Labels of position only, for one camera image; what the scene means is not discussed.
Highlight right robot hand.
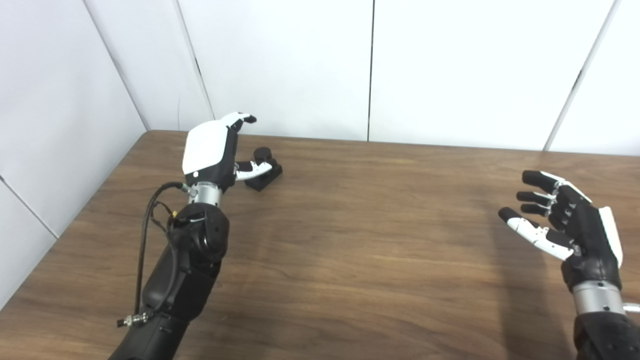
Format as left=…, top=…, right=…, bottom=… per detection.
left=498, top=170, right=624, bottom=293

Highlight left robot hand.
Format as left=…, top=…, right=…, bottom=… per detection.
left=182, top=112, right=273, bottom=193

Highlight black peg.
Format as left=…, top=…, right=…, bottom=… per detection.
left=244, top=147, right=283, bottom=192

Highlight thin yellow-tipped left arm wires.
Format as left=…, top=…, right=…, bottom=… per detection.
left=150, top=200, right=181, bottom=236

